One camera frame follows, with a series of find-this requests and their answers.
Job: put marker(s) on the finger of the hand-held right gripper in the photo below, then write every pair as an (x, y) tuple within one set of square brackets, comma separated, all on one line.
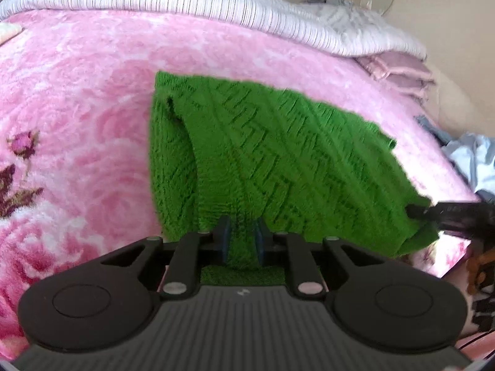
[(471, 230), (444, 210)]

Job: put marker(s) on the person's printed clothing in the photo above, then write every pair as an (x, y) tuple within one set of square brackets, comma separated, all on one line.
[(481, 290)]

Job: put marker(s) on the cream cloth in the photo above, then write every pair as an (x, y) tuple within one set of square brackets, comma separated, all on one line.
[(8, 31)]

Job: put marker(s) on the green knitted sweater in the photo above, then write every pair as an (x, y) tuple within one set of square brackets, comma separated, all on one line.
[(290, 154)]

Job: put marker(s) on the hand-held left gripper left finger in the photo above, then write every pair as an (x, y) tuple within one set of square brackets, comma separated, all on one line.
[(225, 241)]

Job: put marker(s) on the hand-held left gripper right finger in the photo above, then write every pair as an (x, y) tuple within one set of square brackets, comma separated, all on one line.
[(259, 245)]

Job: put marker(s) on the pink floral blanket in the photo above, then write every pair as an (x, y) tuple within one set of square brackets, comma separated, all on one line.
[(77, 104)]

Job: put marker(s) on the mauve folded cloth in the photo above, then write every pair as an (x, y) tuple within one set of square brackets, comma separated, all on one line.
[(398, 71)]

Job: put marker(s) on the light blue cloth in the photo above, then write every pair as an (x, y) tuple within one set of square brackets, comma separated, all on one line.
[(470, 154)]

